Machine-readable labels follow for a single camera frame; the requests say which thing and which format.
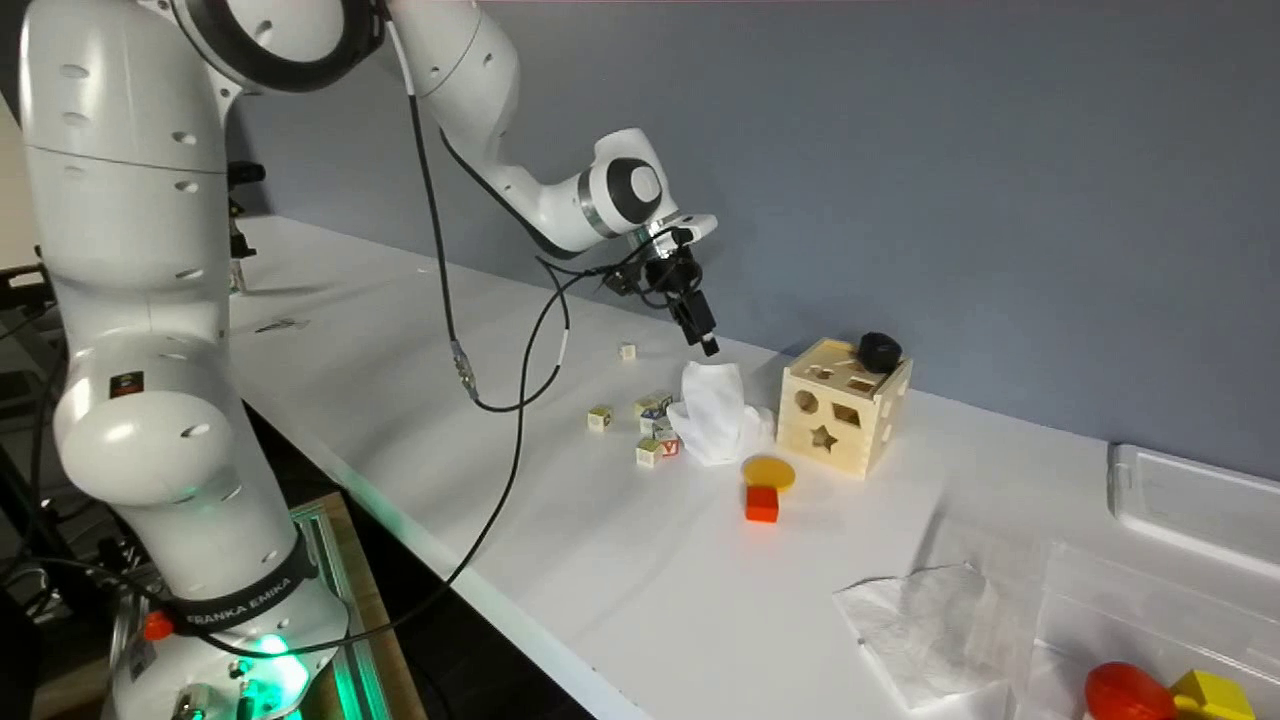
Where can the wooden shape sorter box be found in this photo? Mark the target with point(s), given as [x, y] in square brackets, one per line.
[853, 424]

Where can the small wooden toy block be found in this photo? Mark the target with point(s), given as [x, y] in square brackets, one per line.
[652, 405]
[672, 446]
[652, 424]
[646, 452]

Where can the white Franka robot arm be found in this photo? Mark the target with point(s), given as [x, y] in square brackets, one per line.
[123, 202]

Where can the yellow printed toy block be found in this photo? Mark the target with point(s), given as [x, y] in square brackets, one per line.
[597, 418]

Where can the red ball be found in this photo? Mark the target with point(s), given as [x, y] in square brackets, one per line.
[1124, 692]

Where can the clear bag with toys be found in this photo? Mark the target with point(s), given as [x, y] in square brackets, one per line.
[1145, 615]

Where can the red cube block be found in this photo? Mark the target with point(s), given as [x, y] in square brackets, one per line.
[761, 504]

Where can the black round cap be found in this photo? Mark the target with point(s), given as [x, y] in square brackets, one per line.
[877, 354]

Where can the small white toy block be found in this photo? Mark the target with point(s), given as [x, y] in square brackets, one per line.
[628, 354]

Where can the yellow shape block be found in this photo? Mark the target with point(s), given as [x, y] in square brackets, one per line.
[1211, 696]

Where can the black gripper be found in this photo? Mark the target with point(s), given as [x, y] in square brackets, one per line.
[676, 275]

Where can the wooden base platform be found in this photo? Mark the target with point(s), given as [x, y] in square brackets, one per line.
[380, 624]

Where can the clear plastic bag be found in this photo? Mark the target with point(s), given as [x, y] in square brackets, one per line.
[944, 624]

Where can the white plastic tray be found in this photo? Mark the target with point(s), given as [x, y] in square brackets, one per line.
[1201, 504]

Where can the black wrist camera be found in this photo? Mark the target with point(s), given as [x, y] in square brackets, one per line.
[628, 276]

